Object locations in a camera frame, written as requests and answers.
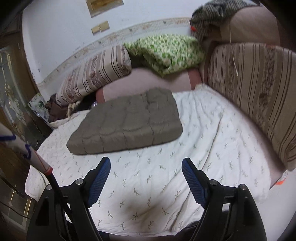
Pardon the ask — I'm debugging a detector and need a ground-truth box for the white leaf-print bedsheet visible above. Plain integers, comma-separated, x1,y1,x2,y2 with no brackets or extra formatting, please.
25,85,273,233

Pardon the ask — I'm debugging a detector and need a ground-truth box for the framed wall picture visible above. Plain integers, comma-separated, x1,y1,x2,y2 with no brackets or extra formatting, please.
86,0,124,18

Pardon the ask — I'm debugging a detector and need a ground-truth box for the grey knitted garment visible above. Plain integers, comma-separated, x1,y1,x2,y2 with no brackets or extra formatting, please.
190,0,245,42

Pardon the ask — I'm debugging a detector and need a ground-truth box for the printed plastic bag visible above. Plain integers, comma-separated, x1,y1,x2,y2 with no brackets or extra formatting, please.
28,94,50,118

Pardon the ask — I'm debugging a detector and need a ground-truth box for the olive quilted hooded jacket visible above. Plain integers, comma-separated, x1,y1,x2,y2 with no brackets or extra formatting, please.
66,88,183,155

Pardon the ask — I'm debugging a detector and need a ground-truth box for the white wrapped pole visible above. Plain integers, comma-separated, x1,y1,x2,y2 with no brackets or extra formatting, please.
0,122,72,216

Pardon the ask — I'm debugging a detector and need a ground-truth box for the thin beige cord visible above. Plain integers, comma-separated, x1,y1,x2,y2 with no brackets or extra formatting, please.
228,17,239,76

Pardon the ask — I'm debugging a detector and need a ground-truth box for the green patterned blanket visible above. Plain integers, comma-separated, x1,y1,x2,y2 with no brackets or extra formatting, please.
123,34,206,77

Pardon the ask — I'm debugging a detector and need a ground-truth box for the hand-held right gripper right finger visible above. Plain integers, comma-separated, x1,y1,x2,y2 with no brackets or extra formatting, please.
181,158,267,241

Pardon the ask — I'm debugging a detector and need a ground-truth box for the wooden door with glass panel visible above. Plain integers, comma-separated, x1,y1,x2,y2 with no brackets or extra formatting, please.
0,13,53,232

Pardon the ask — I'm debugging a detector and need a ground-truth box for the striped floral cushion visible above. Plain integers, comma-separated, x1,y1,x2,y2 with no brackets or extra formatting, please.
207,42,296,171

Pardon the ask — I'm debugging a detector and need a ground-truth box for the dark cloth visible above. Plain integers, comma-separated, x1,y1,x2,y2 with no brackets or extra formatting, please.
76,95,97,112

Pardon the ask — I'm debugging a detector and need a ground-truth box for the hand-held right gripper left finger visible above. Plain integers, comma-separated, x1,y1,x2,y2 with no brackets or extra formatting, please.
26,157,111,241

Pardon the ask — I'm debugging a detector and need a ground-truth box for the cream floral cloth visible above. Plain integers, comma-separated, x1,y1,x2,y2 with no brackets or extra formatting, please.
67,101,81,116

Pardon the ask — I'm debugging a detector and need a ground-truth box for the striped floral pillow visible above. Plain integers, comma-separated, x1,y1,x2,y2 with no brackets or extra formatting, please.
55,45,132,106

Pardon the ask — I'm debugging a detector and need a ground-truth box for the brown cloth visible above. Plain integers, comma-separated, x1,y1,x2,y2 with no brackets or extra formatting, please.
45,94,70,122

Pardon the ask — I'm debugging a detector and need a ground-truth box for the pink bolster pillow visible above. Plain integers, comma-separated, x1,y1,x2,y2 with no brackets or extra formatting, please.
96,67,203,102

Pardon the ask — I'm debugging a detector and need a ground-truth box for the plain pink cushion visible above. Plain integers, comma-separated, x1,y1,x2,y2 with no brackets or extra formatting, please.
220,5,281,44

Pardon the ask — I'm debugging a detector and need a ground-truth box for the orange item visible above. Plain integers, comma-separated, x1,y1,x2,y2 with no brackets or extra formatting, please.
276,173,288,186

